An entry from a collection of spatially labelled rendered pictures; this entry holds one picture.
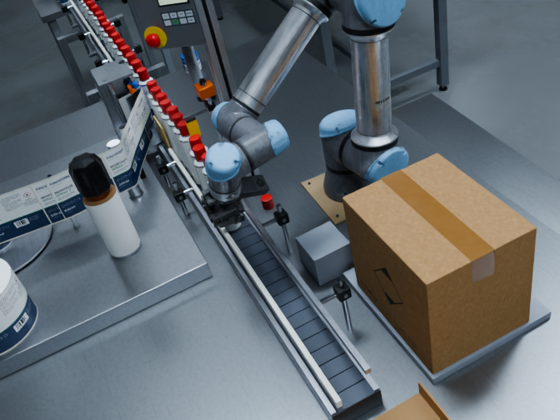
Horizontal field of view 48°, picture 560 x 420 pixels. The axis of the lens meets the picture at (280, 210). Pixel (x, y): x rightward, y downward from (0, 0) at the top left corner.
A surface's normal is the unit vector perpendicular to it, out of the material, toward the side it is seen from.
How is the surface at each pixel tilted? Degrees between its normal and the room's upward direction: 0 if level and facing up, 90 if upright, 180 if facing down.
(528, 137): 0
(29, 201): 90
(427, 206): 0
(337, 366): 0
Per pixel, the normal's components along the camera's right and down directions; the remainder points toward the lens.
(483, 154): -0.20, -0.75
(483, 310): 0.42, 0.52
